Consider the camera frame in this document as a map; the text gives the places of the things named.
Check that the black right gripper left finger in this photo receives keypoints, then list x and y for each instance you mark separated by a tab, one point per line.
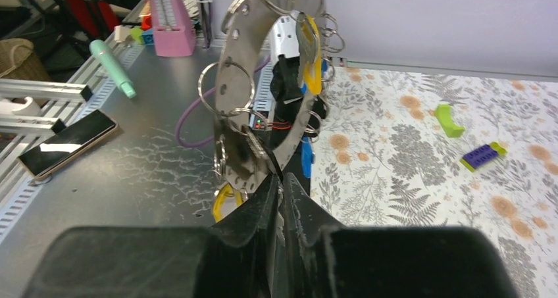
232	258

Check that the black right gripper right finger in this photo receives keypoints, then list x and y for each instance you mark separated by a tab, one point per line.
327	259

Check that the yellow key tag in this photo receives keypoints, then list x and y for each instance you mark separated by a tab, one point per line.
310	69

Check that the blue key tag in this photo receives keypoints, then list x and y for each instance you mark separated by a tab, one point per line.
307	157

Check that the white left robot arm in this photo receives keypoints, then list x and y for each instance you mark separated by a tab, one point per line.
287	94

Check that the purple yellow marker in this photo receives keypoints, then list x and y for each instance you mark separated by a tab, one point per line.
482	155

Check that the green marker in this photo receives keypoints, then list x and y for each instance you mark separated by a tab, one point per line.
445	119

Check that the green tagged key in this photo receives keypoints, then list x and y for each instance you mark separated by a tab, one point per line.
104	54

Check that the black smartphone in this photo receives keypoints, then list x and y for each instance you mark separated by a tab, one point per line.
58	150

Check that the pink box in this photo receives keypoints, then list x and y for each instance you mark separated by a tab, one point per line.
173	32

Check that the woven basket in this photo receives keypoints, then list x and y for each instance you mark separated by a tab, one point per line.
19	61

